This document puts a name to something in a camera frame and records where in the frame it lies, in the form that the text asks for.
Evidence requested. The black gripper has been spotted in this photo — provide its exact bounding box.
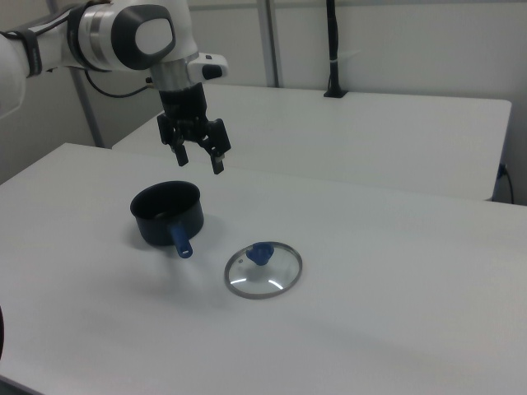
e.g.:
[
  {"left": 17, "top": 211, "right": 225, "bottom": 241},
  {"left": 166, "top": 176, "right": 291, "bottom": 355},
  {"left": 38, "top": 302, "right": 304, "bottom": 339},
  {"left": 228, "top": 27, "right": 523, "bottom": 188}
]
[{"left": 156, "top": 83, "right": 232, "bottom": 176}]

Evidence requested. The glass lid with blue knob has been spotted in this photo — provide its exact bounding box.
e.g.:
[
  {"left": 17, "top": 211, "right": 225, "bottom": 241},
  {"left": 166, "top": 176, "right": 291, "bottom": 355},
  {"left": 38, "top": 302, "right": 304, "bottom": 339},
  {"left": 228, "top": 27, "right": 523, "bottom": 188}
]
[{"left": 224, "top": 240, "right": 304, "bottom": 300}]

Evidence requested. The black pole with base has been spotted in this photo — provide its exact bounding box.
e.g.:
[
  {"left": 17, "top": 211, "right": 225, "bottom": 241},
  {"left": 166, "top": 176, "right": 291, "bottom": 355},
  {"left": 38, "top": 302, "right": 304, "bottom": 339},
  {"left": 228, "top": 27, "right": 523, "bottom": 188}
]
[{"left": 323, "top": 0, "right": 349, "bottom": 99}]

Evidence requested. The dark saucepan with blue handle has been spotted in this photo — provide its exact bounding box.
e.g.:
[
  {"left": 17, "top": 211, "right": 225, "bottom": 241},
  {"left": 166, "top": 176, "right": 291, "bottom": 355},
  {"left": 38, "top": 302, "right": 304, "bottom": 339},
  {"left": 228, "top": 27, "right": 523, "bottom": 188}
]
[{"left": 129, "top": 180, "right": 205, "bottom": 259}]

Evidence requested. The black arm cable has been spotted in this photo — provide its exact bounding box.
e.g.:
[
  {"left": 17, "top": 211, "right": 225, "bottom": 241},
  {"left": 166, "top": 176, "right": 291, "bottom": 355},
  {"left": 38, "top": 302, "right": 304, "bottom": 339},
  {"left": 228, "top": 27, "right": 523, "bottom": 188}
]
[{"left": 83, "top": 68, "right": 160, "bottom": 99}]

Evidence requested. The grey partition post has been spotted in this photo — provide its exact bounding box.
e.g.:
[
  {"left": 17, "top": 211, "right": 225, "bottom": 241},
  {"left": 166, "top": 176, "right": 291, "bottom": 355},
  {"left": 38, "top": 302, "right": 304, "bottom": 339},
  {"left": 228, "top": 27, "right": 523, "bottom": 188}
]
[{"left": 258, "top": 0, "right": 286, "bottom": 88}]

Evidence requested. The black cable with blue plug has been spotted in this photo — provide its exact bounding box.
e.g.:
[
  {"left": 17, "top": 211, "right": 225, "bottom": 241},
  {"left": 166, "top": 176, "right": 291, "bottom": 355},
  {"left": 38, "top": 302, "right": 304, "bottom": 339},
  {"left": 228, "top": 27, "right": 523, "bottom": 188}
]
[{"left": 496, "top": 162, "right": 516, "bottom": 203}]

